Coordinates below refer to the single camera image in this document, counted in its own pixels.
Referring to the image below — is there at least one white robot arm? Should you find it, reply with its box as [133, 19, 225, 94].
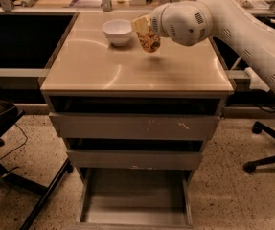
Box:
[131, 0, 275, 94]

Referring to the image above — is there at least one grey top drawer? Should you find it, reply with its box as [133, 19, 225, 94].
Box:
[50, 98, 222, 140]

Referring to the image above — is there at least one white ceramic bowl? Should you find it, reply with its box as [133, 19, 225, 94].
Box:
[102, 19, 132, 46]

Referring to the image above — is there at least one black cable on floor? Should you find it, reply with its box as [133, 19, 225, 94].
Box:
[0, 122, 29, 161]

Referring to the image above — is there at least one black chair left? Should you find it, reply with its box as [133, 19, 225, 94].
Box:
[0, 87, 73, 230]

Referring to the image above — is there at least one grey bottom drawer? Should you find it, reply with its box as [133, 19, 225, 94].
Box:
[70, 169, 193, 230]

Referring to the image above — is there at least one black office chair right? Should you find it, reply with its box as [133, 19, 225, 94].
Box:
[242, 93, 275, 174]

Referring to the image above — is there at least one grey drawer cabinet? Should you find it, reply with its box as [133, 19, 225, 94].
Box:
[38, 11, 237, 177]

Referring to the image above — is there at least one orange soda can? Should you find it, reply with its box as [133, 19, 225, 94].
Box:
[137, 32, 160, 53]

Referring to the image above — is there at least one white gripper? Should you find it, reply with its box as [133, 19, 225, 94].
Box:
[130, 3, 174, 38]

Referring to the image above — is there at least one grey drawer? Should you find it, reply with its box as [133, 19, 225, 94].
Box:
[50, 98, 222, 140]
[70, 169, 193, 230]
[67, 138, 204, 170]

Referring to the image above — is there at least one grey middle drawer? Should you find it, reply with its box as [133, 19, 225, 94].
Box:
[67, 138, 204, 170]

